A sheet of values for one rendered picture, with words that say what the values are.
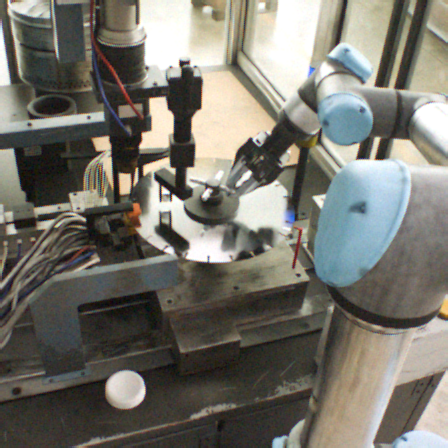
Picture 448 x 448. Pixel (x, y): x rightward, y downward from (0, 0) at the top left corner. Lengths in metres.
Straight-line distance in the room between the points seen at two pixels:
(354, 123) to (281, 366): 0.51
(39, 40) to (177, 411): 1.01
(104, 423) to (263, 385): 0.30
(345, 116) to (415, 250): 0.39
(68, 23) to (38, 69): 0.64
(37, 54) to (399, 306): 1.30
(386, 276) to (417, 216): 0.06
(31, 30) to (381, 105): 1.01
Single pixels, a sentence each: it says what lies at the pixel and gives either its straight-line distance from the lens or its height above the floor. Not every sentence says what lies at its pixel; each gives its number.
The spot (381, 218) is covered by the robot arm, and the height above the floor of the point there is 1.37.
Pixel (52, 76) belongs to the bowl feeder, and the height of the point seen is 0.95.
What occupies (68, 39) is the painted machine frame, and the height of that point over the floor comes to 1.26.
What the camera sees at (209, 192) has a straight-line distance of 1.10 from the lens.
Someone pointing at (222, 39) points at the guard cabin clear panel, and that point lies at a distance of 2.21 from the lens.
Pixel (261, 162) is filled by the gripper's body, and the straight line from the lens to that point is 1.03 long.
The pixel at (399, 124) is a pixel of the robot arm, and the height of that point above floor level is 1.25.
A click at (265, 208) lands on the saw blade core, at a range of 1.16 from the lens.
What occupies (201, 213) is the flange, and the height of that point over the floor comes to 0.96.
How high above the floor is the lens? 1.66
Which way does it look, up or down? 40 degrees down
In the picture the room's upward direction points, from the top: 5 degrees clockwise
